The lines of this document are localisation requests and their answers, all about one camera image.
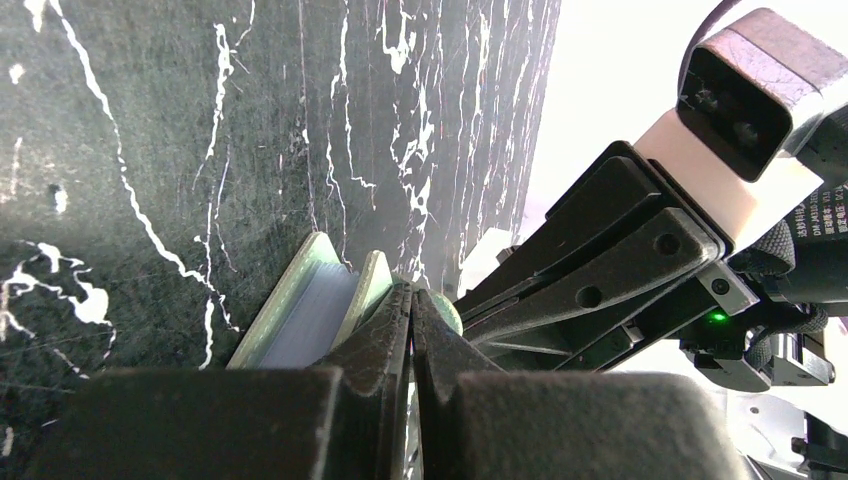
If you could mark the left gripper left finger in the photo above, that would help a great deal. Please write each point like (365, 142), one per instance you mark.
(342, 418)

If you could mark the mint green card holder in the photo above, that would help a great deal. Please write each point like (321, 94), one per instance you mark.
(322, 313)

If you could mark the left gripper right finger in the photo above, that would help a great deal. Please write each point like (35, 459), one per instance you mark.
(480, 422)

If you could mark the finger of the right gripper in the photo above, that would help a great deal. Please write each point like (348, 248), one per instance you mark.
(616, 195)

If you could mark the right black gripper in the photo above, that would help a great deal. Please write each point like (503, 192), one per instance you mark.
(591, 294)

